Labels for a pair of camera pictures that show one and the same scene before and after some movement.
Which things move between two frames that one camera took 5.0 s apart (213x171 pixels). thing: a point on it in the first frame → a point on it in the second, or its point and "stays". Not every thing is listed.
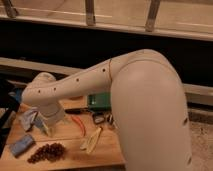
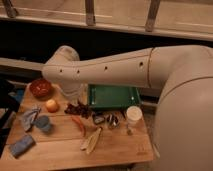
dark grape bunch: (51, 152) → (80, 109)
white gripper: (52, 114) → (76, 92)
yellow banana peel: (90, 145) stays
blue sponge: (21, 145) stays
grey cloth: (27, 118) stays
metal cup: (38, 122) stays
